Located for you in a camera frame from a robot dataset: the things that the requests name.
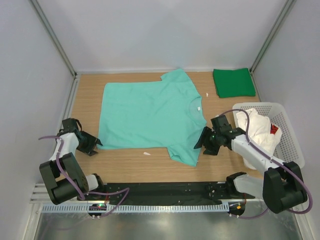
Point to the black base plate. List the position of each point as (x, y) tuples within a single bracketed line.
[(175, 193)]

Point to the teal t-shirt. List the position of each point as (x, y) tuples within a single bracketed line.
[(157, 114)]

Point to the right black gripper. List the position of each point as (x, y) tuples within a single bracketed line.
[(210, 141)]

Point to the white t-shirt in basket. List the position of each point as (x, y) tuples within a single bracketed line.
[(263, 132)]

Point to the folded green t-shirt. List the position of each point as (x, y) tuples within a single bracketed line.
[(233, 83)]

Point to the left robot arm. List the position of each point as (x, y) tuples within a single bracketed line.
[(62, 175)]

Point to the white slotted cable duct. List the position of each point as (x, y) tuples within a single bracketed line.
[(98, 208)]

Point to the white plastic basket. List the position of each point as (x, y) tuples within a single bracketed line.
[(288, 150)]

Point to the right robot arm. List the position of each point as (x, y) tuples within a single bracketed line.
[(282, 186)]

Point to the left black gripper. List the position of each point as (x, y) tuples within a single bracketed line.
[(86, 143)]

